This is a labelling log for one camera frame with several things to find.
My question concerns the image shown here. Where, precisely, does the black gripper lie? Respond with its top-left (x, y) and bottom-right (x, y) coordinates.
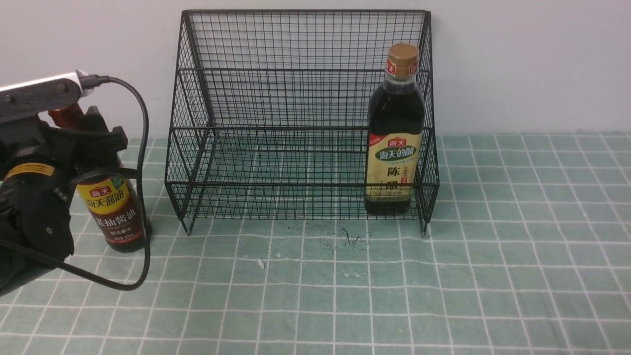
top-left (1, 114), bottom-right (129, 295)

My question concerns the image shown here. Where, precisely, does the soy sauce bottle red label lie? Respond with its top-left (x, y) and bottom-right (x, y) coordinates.
top-left (48, 103), bottom-right (144, 252)

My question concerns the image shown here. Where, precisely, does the dark vinegar bottle yellow label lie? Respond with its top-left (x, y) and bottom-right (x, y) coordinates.
top-left (364, 43), bottom-right (426, 215)

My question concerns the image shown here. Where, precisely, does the green checked tablecloth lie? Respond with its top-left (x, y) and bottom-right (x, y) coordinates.
top-left (1, 132), bottom-right (630, 355)

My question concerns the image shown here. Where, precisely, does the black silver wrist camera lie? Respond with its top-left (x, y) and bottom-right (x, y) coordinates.
top-left (0, 70), bottom-right (110, 123)

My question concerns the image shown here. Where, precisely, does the black cable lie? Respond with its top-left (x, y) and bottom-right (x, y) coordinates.
top-left (0, 75), bottom-right (151, 291)

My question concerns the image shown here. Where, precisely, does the black wire mesh rack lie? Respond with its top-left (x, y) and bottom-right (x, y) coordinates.
top-left (165, 9), bottom-right (440, 234)

